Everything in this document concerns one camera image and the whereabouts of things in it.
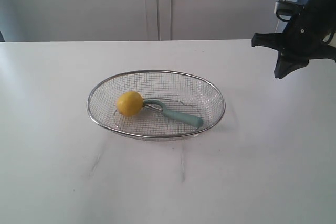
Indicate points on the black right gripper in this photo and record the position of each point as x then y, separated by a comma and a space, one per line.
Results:
307, 36

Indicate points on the teal handled vegetable peeler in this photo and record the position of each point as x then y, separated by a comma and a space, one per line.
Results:
194, 121

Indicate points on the yellow lemon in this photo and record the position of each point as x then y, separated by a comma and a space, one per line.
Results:
129, 103

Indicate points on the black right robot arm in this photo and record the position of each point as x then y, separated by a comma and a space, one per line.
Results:
308, 33

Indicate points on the white cabinet doors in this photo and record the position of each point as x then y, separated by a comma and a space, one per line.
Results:
128, 20

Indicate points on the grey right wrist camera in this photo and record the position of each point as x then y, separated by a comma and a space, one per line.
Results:
287, 8

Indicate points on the oval metal wire mesh basket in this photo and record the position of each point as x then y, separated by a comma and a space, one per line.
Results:
181, 92

